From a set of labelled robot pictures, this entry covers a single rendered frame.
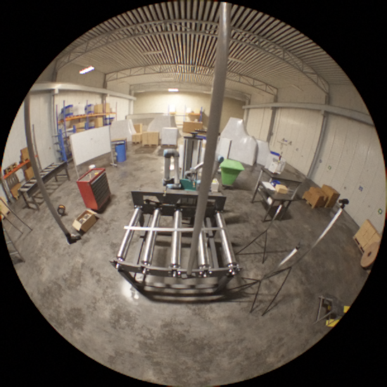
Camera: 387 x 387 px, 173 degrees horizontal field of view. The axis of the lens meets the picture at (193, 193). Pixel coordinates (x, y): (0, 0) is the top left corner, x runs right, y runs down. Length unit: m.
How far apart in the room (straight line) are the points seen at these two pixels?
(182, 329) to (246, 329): 0.93
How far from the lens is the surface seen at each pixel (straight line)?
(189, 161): 2.44
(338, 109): 11.30
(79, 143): 5.51
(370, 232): 7.28
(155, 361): 2.23
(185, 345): 2.13
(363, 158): 10.39
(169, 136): 9.58
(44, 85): 11.47
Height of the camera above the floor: 2.09
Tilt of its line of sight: 33 degrees down
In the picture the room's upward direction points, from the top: 7 degrees clockwise
